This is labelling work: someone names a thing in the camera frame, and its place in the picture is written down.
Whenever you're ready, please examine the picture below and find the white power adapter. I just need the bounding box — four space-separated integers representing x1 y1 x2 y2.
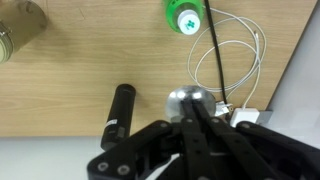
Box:
230 108 260 127

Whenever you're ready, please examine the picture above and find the small silver plug connector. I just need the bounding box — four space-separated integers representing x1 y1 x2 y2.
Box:
215 101 232 116

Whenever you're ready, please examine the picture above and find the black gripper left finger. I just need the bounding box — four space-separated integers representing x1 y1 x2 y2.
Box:
87 101 214 180

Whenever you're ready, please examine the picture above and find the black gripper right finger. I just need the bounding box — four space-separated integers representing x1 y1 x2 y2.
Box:
192 102 320 180

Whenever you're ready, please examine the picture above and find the upright green plastic bottle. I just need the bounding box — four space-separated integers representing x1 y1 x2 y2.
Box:
163 0 204 35

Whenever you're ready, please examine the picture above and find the silver metal funnel filter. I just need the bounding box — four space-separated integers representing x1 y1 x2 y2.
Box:
165 85 216 123

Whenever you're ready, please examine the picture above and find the white charging cable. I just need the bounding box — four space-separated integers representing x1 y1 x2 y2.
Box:
186 7 268 111

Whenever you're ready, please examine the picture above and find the black cylinder device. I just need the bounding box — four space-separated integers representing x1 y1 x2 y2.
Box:
101 84 136 151

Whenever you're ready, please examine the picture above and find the thick black cable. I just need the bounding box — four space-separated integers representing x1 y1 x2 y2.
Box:
203 0 229 105

